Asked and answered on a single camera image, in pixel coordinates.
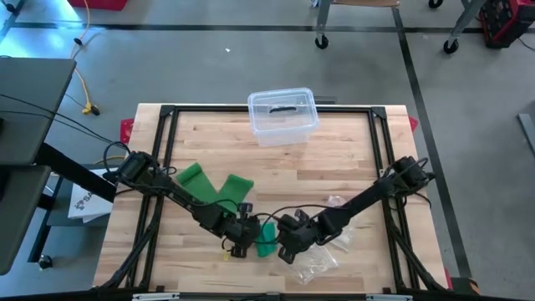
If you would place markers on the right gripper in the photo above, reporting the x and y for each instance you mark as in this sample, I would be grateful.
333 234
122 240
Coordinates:
299 234

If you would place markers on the grey desk panel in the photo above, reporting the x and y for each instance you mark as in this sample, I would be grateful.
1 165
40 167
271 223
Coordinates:
16 217

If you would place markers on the clear plastic bag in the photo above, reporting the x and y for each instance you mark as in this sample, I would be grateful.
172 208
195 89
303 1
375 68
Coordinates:
313 263

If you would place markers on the black aluminium table frame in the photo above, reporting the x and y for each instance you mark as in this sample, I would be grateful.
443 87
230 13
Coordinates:
209 109

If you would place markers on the black desk leg frame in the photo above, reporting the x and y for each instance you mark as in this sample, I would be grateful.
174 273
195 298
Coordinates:
71 169

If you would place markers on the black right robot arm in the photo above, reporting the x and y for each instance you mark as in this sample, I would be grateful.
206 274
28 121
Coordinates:
363 198

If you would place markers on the grey desk top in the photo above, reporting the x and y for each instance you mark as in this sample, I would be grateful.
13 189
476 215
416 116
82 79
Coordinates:
33 108

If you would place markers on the black power plug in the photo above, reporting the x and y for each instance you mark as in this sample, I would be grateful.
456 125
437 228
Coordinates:
95 111

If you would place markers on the black castor wheel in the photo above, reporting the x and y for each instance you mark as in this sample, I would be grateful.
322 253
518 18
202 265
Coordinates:
434 3

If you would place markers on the silver aluminium bracket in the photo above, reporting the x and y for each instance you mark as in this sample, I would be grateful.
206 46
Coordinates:
155 297
388 297

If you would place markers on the black desk castor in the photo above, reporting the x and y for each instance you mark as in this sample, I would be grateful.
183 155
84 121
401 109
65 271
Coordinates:
45 262

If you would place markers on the teal elastic bandage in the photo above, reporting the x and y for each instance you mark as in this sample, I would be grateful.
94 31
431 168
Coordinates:
267 251

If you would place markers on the white printed carton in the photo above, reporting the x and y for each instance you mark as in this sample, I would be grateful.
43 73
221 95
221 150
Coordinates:
85 205

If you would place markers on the red bin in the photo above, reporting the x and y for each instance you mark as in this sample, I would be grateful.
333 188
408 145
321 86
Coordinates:
98 3

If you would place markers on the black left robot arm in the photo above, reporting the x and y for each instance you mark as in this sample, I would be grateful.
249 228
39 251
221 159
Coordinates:
209 217

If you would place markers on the grey metal bar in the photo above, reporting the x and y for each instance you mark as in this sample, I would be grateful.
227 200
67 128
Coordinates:
527 134

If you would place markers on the green elastic bandage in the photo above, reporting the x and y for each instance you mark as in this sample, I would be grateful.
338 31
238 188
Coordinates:
236 186

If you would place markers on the black curved piece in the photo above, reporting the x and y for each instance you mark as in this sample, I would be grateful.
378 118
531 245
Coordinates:
282 110

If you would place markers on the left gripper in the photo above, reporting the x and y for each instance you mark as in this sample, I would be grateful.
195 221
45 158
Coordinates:
244 230

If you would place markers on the red table clamp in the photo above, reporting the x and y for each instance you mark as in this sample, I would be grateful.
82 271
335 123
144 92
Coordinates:
412 123
126 130

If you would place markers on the clear plastic storage box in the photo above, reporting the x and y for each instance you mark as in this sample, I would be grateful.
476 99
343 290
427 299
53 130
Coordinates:
284 125

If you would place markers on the black box orange corner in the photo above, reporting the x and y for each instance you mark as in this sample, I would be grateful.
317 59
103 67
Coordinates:
464 286

